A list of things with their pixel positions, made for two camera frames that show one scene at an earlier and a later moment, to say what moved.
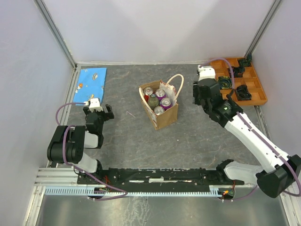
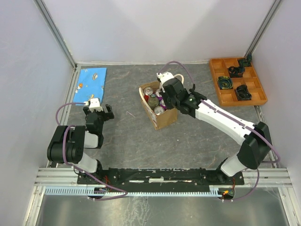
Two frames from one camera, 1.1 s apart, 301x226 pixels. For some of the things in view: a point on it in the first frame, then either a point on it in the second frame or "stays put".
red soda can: x=147 y=91 stays put
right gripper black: x=195 y=92 -> x=164 y=95
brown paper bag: x=168 y=117 stays put
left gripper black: x=108 y=115 stays put
